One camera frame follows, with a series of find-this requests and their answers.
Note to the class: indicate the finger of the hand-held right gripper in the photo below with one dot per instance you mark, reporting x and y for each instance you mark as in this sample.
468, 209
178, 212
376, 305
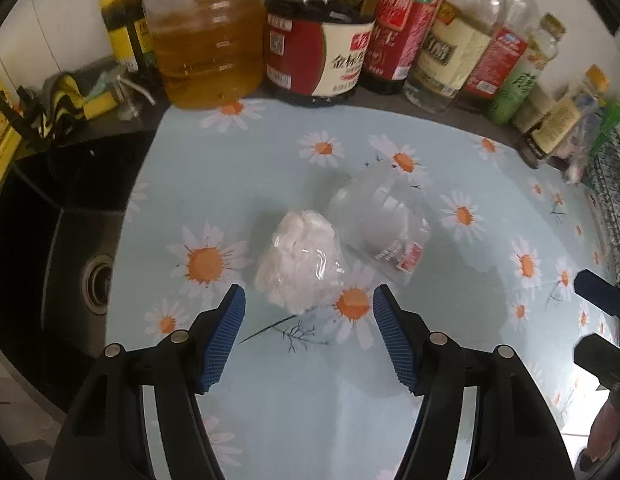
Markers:
597, 290
599, 360

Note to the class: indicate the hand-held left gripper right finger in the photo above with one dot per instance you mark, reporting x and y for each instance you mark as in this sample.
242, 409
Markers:
397, 345

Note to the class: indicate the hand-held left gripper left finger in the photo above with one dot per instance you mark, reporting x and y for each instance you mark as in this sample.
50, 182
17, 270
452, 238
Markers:
220, 345

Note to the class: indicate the white tissue ball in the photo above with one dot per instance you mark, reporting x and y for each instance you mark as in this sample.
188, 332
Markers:
300, 260

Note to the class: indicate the clear plastic zip bag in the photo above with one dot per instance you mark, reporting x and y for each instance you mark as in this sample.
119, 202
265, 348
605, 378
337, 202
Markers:
384, 220

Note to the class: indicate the person's right hand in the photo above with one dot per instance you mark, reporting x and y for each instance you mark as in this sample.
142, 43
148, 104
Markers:
604, 430

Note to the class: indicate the dark patterned cloth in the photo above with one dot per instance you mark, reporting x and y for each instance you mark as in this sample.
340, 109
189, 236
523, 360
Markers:
607, 195

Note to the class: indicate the daisy print tablecloth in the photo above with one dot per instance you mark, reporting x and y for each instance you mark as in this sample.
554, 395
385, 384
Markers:
250, 185

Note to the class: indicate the crinkled plastic bag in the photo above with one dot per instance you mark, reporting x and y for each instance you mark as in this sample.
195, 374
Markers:
602, 120

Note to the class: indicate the clear bottle with yellow label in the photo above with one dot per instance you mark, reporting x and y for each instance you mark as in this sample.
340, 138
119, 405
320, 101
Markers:
554, 125

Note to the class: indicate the black sink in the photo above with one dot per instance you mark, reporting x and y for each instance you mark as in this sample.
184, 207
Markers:
50, 240

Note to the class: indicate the tall bottle with red label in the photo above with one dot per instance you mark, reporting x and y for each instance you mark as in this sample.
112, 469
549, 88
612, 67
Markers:
497, 65

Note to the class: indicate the metal sink fitting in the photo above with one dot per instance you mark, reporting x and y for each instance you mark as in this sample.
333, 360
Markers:
130, 97

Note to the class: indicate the clear bottle with cream label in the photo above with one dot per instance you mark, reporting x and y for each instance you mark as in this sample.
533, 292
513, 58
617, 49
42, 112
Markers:
449, 55

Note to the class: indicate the yellow black cloth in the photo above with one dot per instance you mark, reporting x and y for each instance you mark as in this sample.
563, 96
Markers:
75, 100

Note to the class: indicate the large cooking oil jug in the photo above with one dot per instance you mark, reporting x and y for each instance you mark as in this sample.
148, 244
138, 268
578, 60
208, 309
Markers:
210, 45

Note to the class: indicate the dark soy sauce jug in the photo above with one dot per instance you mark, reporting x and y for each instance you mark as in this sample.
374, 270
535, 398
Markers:
315, 50

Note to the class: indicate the dark bottle with red wrap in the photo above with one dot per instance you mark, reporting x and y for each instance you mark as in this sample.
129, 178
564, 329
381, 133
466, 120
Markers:
399, 30

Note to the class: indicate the yellow green label bottle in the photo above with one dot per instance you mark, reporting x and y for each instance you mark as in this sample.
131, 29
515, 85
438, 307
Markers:
120, 15

